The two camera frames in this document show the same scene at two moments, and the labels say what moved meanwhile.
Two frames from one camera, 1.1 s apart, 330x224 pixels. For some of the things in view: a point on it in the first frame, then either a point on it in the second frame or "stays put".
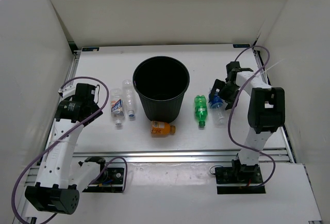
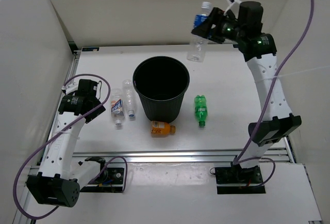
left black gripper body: (94, 108) stays put
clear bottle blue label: (218, 110) → (198, 46)
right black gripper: (218, 84) → (203, 30)
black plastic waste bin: (162, 81) stays put
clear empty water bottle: (129, 97) stays put
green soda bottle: (200, 110) stays put
